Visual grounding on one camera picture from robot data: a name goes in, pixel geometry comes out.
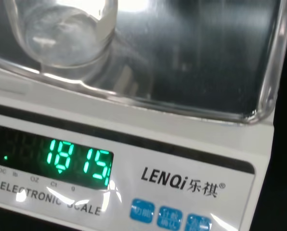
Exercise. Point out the black bench cloth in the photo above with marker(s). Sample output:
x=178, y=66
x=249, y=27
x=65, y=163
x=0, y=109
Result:
x=283, y=168

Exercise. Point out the white electronic balance steel pan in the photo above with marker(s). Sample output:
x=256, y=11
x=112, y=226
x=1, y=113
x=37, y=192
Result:
x=158, y=134

